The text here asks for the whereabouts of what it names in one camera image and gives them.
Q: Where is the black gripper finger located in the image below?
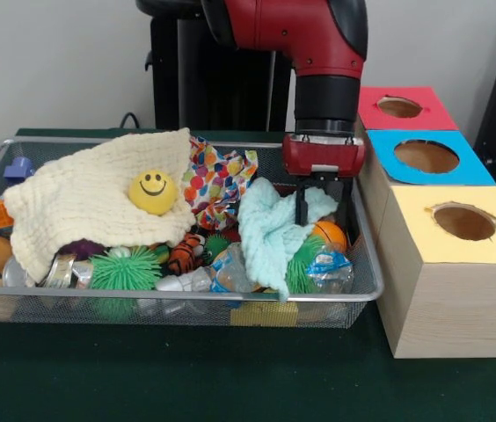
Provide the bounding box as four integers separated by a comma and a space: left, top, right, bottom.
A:
338, 176, 355, 221
295, 176, 316, 228

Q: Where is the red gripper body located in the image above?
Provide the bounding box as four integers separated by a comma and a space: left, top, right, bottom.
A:
281, 133, 367, 179

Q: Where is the light blue waffle cloth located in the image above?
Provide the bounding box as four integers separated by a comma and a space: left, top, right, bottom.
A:
237, 177, 339, 302

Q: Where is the green spiky rubber ball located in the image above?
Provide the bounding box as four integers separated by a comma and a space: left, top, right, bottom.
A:
285, 235, 326, 295
88, 245, 164, 291

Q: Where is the crushed bottle with blue label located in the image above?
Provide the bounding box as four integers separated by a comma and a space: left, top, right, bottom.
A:
307, 245, 355, 295
210, 242, 266, 295

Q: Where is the wooden box with three holes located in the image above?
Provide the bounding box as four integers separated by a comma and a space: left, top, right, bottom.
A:
355, 85, 496, 360

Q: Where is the small orange basketball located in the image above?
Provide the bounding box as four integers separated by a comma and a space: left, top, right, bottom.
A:
311, 220, 348, 251

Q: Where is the colourful polka dot cloth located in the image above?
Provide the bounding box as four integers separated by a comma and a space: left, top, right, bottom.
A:
181, 135, 259, 232

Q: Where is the tiger plush toy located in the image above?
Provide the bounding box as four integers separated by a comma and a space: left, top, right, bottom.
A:
167, 232, 208, 276

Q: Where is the yellow smiley ball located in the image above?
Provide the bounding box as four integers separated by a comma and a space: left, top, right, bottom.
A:
128, 169, 179, 216

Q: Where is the cream waffle cloth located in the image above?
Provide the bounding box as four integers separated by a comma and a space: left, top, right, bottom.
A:
3, 127, 197, 287

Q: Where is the purple toy block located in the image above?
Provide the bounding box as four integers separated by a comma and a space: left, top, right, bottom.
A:
3, 156, 36, 181

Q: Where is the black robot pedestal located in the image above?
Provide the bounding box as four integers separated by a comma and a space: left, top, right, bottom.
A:
135, 0, 295, 132

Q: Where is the black cable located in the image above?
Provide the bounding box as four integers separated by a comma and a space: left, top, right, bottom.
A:
118, 112, 157, 131

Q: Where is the shallow wire mesh bin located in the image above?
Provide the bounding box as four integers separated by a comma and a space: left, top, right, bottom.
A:
0, 135, 384, 330

